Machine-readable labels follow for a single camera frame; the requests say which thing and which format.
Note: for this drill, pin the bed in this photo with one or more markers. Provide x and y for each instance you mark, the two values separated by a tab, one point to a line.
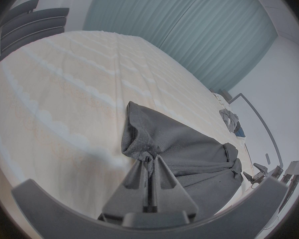
64	83

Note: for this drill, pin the black garment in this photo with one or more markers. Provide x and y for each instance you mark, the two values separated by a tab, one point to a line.
238	128

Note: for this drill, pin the white printed pillow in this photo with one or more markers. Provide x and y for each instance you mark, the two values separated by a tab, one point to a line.
221	101

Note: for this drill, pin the grey garment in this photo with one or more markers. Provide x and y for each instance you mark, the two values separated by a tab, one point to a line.
228	117

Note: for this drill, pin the black T-shirt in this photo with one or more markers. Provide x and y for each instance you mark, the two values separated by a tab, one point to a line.
184	146

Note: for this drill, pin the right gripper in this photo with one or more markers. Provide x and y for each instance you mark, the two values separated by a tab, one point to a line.
261	177

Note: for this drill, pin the grey bedside table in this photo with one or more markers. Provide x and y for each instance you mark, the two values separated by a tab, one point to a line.
225	93

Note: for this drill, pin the dark blue and white garment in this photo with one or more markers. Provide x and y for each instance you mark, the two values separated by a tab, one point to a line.
240	134

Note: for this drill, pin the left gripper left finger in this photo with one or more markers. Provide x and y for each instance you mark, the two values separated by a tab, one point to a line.
119	203

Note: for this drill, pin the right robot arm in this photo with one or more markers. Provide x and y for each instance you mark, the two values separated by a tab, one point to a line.
297	168

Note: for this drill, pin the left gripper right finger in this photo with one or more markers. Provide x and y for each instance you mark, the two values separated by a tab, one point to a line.
179	200

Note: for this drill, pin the blue-green curtain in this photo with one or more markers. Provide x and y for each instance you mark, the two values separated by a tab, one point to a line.
226	38
139	11

